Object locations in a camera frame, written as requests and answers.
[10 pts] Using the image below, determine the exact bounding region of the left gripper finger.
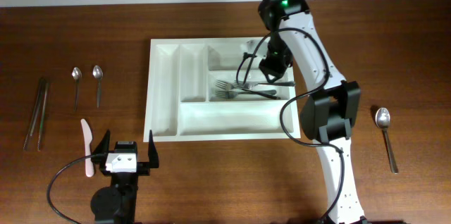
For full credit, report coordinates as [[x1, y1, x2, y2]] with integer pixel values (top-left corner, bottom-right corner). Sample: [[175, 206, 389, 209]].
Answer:
[[148, 130, 159, 169], [91, 130, 111, 163]]

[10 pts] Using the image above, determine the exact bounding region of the silver fork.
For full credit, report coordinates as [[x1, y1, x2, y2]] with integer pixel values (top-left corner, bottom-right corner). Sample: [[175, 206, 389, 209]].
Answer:
[[214, 90, 279, 100], [233, 81, 296, 89], [214, 80, 279, 100]]

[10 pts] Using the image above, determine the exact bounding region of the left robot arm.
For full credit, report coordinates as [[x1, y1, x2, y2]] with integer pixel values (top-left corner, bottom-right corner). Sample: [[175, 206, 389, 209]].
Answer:
[[90, 131, 159, 224]]

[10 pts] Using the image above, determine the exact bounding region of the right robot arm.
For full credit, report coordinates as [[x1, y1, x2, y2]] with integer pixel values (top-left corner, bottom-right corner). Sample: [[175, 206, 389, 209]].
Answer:
[[258, 0, 368, 223]]

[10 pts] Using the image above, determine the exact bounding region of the white plastic butter knife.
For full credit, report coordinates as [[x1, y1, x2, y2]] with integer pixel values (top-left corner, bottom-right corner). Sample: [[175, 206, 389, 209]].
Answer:
[[80, 118, 94, 178]]

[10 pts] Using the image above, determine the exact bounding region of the white plastic cutlery tray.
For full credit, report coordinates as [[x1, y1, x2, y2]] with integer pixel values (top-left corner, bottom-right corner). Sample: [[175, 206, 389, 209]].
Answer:
[[143, 37, 300, 142]]

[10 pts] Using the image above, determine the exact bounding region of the right small teaspoon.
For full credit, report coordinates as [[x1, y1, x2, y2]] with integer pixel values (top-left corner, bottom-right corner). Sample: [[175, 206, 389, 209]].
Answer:
[[92, 65, 104, 108]]

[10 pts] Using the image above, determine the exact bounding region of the small teaspoon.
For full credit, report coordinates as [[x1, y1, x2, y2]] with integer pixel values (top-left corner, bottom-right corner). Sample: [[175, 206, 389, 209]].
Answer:
[[92, 65, 104, 108], [72, 67, 82, 111]]

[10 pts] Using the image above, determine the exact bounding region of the left small teaspoon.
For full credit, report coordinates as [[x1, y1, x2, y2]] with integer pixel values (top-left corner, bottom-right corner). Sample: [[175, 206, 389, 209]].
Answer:
[[72, 67, 82, 111]]

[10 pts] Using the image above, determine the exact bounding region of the left metal chopstick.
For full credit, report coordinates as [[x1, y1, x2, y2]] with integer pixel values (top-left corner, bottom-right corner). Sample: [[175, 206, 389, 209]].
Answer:
[[23, 77, 47, 151]]

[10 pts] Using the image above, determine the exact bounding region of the right large silver spoon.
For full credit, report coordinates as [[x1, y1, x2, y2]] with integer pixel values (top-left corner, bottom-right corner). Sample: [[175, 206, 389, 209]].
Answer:
[[375, 107, 399, 174]]

